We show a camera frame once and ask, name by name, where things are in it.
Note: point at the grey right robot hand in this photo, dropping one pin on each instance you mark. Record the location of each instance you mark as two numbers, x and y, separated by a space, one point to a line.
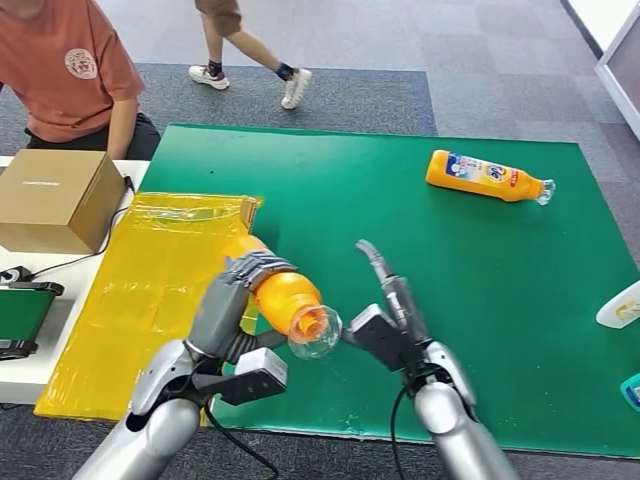
400 305

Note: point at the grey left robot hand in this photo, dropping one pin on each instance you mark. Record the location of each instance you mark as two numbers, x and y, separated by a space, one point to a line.
220 311

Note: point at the orange bottle with blue label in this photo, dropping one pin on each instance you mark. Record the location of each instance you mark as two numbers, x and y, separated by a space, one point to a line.
475 175

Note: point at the white framed board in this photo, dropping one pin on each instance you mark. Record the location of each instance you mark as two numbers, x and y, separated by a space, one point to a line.
623 73

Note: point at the teal plastic container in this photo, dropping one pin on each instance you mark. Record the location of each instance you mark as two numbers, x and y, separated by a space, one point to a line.
632 392

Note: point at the white plastic bottle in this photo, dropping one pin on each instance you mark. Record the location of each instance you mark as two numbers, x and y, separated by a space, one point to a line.
623 306

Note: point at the white side table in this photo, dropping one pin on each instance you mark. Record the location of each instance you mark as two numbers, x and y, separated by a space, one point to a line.
60 318

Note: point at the small black gadget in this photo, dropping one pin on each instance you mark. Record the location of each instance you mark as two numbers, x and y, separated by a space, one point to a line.
12 273

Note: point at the orange bottle with purple label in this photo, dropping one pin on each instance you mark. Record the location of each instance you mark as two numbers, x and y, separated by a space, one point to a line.
287 301

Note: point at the walking person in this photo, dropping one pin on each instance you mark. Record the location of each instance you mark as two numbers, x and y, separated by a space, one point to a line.
220 26

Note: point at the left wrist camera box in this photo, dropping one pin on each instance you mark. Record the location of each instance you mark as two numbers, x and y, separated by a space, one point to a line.
250 378

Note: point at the green table mat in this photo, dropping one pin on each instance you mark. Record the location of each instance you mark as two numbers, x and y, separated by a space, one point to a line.
450 265

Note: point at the brown cardboard box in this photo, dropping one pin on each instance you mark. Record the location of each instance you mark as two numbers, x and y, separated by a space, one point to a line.
50 192

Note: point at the seated person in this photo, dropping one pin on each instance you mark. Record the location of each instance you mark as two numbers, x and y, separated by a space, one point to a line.
65 79

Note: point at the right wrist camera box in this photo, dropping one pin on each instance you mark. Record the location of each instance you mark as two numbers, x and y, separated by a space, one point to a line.
380 334

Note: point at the yellow plastic wrapped package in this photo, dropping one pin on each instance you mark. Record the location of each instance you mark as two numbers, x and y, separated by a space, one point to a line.
150 285

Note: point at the black device with green panel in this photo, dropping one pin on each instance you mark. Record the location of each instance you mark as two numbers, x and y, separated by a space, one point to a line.
23 314

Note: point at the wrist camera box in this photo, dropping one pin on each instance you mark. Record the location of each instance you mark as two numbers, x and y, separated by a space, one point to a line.
380 334
250 378

